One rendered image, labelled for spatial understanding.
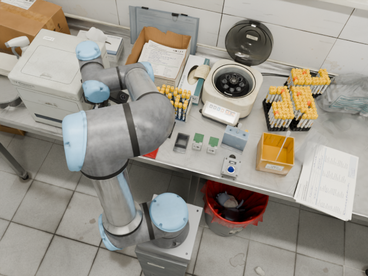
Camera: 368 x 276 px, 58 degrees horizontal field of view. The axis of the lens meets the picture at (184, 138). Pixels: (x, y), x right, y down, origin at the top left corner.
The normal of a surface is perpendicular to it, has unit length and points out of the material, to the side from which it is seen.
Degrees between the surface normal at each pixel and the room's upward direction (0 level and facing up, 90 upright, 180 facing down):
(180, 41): 88
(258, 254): 0
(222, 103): 90
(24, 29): 1
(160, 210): 8
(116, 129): 25
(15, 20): 2
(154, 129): 47
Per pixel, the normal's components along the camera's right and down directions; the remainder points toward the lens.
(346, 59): -0.26, 0.83
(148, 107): 0.31, -0.69
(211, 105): -0.14, -0.13
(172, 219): 0.18, -0.49
